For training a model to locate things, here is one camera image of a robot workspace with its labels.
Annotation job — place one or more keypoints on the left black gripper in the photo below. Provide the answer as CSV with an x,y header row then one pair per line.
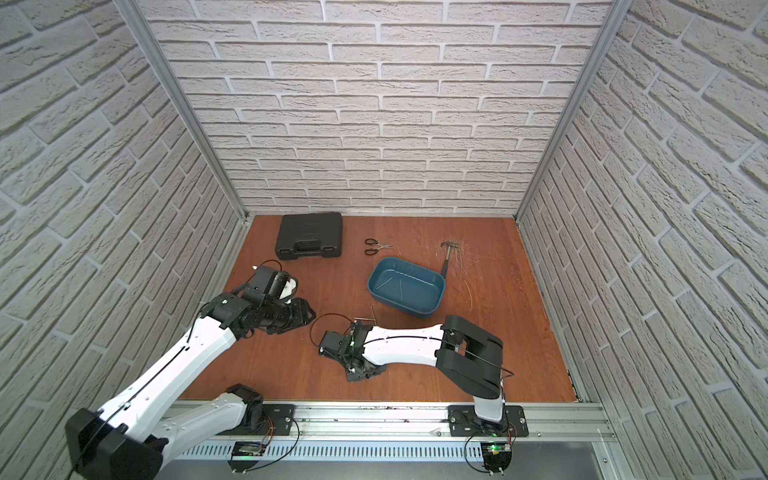
x,y
294,314

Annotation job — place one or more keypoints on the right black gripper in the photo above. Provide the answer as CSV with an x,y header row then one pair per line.
x,y
353,377

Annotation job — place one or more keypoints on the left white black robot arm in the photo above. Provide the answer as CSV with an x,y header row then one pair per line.
x,y
129,437

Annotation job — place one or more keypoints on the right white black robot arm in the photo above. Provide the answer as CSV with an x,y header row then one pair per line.
x,y
469,356

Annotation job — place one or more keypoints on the teal plastic storage box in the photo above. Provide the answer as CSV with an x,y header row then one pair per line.
x,y
407,287

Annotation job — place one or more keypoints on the black plastic tool case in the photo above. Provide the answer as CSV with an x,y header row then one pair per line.
x,y
307,235

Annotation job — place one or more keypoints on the left controller board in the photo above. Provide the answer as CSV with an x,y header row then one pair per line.
x,y
243,451

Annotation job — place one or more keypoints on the right controller board green light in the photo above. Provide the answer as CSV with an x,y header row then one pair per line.
x,y
495,451

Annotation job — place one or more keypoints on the aluminium front rail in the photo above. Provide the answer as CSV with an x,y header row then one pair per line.
x,y
366,423

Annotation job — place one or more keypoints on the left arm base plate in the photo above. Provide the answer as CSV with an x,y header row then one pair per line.
x,y
267,419

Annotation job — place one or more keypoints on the black handled scissors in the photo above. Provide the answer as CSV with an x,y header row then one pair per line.
x,y
373,247

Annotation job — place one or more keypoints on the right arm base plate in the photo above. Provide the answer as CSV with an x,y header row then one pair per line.
x,y
464,422

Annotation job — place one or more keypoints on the hammer with black handle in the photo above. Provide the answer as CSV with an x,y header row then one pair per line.
x,y
450,247

